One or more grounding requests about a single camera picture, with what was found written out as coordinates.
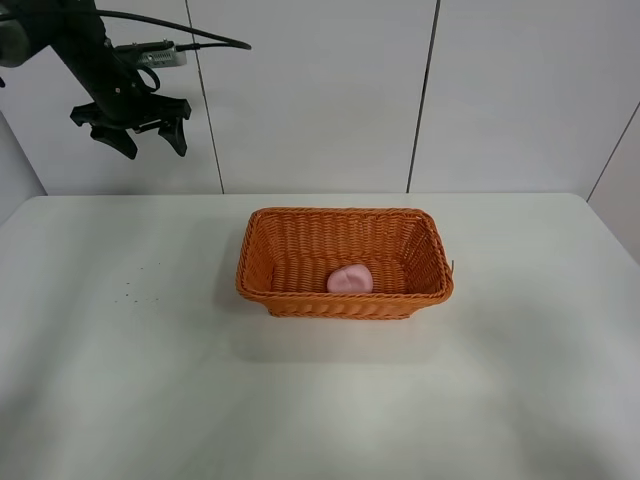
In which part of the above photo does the black camera cable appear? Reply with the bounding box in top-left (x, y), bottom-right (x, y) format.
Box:
top-left (97, 8), bottom-right (253, 51)

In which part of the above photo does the pink peach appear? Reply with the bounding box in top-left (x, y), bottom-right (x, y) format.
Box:
top-left (326, 264), bottom-right (374, 294)

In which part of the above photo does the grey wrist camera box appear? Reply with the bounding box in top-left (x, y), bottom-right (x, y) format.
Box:
top-left (114, 40), bottom-right (187, 69)

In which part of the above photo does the orange woven basket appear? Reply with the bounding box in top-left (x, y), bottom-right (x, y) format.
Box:
top-left (236, 207), bottom-right (454, 320)

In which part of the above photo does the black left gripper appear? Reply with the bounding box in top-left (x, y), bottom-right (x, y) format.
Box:
top-left (51, 1), bottom-right (191, 160)

